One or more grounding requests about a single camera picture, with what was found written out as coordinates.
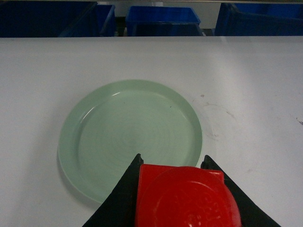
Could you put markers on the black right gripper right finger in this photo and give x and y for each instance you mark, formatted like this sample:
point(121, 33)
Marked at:
point(251, 215)

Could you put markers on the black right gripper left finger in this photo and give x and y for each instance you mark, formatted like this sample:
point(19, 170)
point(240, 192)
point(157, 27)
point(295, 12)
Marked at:
point(118, 209)

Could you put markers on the red toy block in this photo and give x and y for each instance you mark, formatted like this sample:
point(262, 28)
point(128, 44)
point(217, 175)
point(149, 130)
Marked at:
point(184, 196)

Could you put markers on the green plate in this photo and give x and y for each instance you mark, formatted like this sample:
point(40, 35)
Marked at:
point(105, 131)

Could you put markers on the blue bin far right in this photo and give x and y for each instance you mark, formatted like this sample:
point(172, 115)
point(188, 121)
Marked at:
point(247, 19)

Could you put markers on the dark blue bin behind table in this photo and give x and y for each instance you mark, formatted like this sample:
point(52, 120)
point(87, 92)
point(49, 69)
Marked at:
point(24, 19)

